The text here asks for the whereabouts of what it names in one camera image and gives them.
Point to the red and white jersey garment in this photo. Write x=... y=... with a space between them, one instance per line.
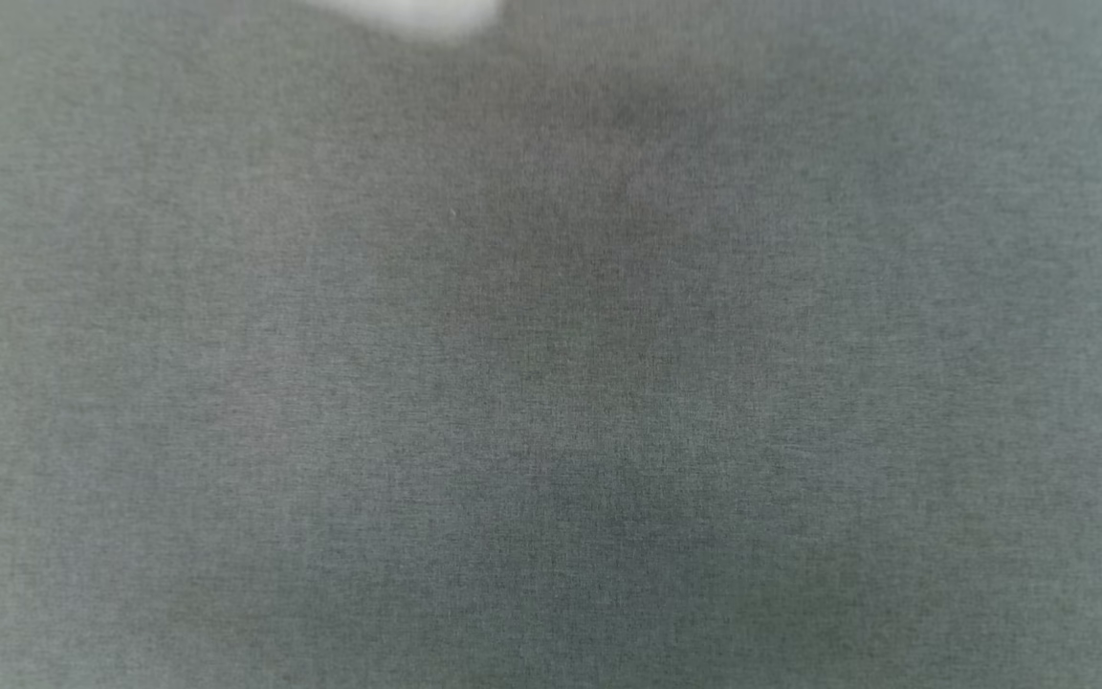
x=407 y=11

